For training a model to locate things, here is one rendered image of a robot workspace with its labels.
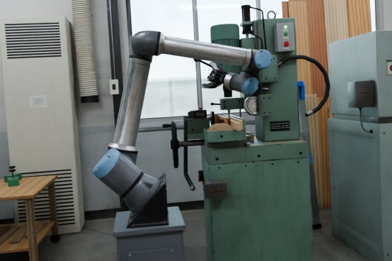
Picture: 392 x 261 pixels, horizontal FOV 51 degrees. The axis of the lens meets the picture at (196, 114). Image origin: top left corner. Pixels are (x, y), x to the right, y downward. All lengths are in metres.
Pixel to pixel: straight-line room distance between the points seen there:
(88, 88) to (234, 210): 1.81
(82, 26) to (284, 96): 1.93
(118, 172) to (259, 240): 0.99
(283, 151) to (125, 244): 1.03
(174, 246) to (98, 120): 2.14
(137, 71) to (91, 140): 1.88
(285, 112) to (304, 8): 1.77
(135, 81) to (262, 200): 0.98
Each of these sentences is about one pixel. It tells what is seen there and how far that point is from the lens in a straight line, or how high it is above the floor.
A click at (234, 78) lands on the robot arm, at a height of 1.17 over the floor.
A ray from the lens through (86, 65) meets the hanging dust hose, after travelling 3.61.
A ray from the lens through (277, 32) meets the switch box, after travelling 2.40.
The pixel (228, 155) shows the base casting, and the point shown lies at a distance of 2.29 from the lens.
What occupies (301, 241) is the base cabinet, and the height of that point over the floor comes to 0.23.
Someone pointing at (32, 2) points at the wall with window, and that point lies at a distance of 3.96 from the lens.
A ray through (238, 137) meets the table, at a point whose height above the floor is 0.86.
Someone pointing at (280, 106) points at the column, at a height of 1.00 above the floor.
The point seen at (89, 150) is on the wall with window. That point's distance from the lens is 3.82.
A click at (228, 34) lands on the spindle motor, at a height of 1.44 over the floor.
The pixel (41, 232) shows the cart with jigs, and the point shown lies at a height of 0.18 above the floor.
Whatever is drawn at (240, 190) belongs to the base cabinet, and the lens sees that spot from 2.34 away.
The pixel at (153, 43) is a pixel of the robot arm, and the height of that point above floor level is 1.35.
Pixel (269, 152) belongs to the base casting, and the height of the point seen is 0.76.
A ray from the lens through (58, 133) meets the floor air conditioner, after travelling 3.54.
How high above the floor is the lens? 1.11
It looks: 3 degrees down
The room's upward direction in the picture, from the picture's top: 3 degrees counter-clockwise
